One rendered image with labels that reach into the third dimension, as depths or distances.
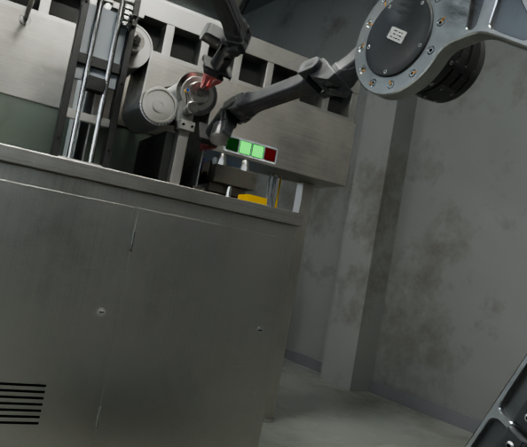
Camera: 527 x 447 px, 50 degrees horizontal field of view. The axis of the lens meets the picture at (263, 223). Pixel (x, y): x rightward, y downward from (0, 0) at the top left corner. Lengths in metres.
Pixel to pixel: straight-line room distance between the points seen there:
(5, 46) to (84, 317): 1.04
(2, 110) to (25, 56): 0.21
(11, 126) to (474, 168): 2.65
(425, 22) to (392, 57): 0.07
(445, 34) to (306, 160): 1.67
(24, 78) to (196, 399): 1.24
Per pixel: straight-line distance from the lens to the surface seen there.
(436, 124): 4.02
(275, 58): 2.54
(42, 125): 2.18
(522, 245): 3.46
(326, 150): 2.61
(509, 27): 0.89
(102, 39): 1.82
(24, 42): 2.23
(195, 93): 1.97
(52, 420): 1.65
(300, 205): 2.71
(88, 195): 1.58
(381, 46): 1.02
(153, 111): 1.93
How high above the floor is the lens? 0.73
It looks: 4 degrees up
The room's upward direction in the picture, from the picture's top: 10 degrees clockwise
